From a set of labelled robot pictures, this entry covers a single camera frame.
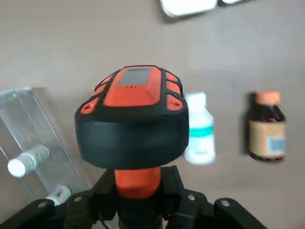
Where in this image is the white plastic pill box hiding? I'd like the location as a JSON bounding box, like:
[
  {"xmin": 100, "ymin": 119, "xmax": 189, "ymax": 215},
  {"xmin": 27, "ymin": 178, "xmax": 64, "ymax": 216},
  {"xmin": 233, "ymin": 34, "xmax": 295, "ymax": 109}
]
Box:
[{"xmin": 159, "ymin": 0, "xmax": 257, "ymax": 18}]

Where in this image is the small white-capped vial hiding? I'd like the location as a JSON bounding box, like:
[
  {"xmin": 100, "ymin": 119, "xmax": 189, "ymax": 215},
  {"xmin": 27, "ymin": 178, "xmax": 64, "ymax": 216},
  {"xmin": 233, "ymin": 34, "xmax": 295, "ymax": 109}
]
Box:
[
  {"xmin": 45, "ymin": 183, "xmax": 72, "ymax": 206},
  {"xmin": 7, "ymin": 144, "xmax": 51, "ymax": 177}
]

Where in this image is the white medicine bottle green label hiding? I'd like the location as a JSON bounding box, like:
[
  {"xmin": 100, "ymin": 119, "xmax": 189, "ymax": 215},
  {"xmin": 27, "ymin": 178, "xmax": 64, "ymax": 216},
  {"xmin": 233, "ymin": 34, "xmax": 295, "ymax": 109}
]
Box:
[{"xmin": 183, "ymin": 92, "xmax": 217, "ymax": 165}]

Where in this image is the orange black barcode scanner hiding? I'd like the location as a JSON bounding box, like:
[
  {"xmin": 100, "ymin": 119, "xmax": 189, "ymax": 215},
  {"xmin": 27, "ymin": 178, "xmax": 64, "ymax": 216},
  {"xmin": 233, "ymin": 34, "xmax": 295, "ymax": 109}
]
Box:
[{"xmin": 74, "ymin": 64, "xmax": 190, "ymax": 229}]

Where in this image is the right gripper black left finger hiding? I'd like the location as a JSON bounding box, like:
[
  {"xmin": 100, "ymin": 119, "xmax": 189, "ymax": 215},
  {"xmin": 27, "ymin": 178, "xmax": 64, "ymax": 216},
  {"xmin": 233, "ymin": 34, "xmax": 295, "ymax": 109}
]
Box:
[{"xmin": 0, "ymin": 168, "xmax": 121, "ymax": 229}]

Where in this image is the brown medicine bottle orange cap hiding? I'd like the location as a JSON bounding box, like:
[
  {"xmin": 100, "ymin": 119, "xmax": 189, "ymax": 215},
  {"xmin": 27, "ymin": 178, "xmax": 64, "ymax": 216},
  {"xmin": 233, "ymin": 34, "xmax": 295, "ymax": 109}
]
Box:
[{"xmin": 247, "ymin": 90, "xmax": 286, "ymax": 162}]

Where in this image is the clear acrylic wedge shelf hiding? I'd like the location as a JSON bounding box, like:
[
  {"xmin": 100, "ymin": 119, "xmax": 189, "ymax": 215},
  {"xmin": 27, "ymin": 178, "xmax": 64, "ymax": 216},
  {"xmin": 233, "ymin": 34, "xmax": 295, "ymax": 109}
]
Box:
[{"xmin": 0, "ymin": 86, "xmax": 90, "ymax": 206}]

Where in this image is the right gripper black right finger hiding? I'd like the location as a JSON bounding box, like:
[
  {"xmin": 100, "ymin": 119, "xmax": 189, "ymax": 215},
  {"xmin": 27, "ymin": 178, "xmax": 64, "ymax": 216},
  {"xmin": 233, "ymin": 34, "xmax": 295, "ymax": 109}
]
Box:
[{"xmin": 157, "ymin": 165, "xmax": 269, "ymax": 229}]

